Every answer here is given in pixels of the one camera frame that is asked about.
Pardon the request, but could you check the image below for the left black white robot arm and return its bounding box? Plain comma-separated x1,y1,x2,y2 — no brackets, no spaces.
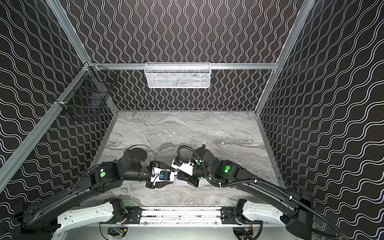
13,146,176,240

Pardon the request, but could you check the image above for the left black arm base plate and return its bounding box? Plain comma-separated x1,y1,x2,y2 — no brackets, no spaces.
118,207,143,225

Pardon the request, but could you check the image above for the aluminium front rail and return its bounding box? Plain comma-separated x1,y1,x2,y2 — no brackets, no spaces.
57,201,285,230

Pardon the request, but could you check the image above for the black wire basket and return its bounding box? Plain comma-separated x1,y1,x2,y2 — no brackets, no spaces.
59,66,117,122

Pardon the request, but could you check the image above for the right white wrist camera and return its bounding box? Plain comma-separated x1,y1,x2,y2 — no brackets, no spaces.
171,158,194,176

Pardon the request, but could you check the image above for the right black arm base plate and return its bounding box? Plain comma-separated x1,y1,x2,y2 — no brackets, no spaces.
220,207,250,226

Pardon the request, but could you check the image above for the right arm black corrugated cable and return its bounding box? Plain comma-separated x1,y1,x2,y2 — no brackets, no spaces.
176,145,344,240

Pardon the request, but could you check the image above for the lavender envelope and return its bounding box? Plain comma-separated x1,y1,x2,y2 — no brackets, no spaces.
175,179,189,186

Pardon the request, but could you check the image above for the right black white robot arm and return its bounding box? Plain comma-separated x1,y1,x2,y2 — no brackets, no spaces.
177,145,314,240

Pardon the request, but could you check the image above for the white wire mesh basket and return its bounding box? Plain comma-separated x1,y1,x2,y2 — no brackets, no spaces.
144,62,212,89

